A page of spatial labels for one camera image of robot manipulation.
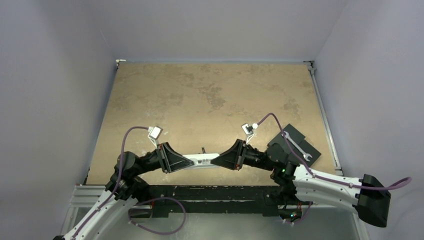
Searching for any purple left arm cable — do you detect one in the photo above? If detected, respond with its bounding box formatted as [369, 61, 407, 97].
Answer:
[69, 126, 150, 240]

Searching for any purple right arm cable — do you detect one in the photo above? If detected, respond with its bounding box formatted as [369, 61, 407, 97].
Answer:
[256, 112, 413, 192]

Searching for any white remote control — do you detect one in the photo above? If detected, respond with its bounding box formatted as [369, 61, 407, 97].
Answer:
[183, 153, 219, 170]

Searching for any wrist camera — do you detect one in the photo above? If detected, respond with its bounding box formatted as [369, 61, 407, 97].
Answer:
[147, 126, 163, 140]
[241, 123, 258, 136]

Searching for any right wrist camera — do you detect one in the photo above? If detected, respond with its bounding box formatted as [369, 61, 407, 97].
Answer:
[241, 123, 258, 136]

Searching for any silver open-end wrench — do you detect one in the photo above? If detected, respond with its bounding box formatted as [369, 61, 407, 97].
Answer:
[283, 131, 312, 162]

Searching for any black foam block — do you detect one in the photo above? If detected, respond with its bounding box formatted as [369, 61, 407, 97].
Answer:
[267, 123, 322, 168]

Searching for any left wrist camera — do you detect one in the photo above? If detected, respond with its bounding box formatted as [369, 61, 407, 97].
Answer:
[147, 126, 163, 140]

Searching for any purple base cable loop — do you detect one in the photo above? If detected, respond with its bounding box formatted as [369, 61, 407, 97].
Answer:
[128, 197, 187, 236]

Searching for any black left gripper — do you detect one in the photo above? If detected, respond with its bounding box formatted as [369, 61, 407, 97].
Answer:
[131, 141, 194, 176]

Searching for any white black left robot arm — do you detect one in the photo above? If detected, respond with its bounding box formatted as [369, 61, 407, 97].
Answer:
[55, 143, 194, 240]

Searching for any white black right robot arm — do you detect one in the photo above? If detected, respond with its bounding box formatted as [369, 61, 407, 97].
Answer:
[211, 139, 391, 228]

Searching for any aluminium frame base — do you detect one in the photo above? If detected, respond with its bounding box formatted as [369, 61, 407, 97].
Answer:
[59, 183, 369, 240]

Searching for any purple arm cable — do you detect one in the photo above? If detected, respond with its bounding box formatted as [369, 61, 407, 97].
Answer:
[256, 112, 413, 192]
[69, 126, 150, 240]

